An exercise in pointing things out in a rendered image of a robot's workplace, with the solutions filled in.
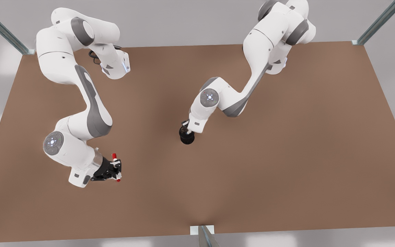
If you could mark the black round pen holder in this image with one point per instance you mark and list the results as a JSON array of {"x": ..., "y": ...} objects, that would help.
[{"x": 186, "y": 138}]

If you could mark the silver frame post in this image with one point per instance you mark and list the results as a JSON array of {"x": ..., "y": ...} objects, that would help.
[
  {"x": 1, "y": 29},
  {"x": 206, "y": 236},
  {"x": 377, "y": 24}
]

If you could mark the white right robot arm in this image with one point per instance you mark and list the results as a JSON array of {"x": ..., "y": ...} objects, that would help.
[{"x": 91, "y": 103}]

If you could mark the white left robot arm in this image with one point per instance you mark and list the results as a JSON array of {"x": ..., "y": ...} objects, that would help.
[{"x": 262, "y": 44}]

